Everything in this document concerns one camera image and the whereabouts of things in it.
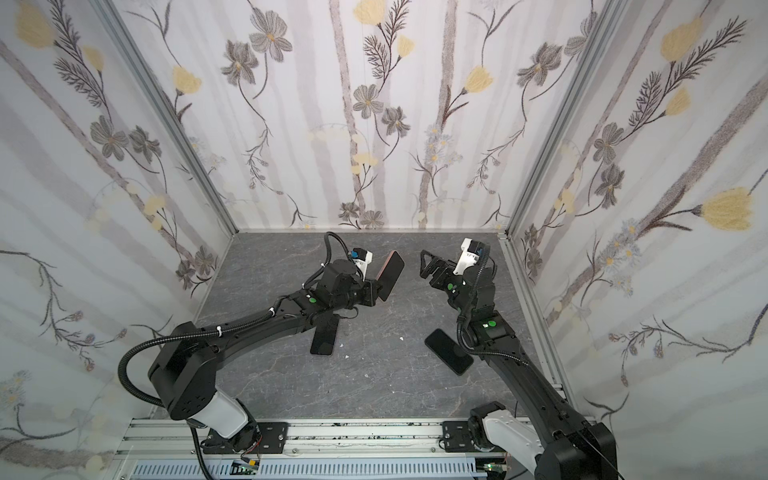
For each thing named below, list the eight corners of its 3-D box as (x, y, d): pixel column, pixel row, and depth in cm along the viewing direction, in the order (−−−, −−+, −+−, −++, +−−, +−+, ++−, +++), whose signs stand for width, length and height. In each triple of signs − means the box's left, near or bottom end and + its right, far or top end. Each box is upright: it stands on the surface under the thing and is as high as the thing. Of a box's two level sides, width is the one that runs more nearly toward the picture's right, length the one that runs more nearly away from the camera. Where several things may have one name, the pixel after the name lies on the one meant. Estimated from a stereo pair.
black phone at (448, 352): (457, 380, 86) (459, 377, 84) (420, 343, 93) (421, 340, 91) (474, 361, 89) (476, 358, 88) (438, 328, 96) (439, 324, 94)
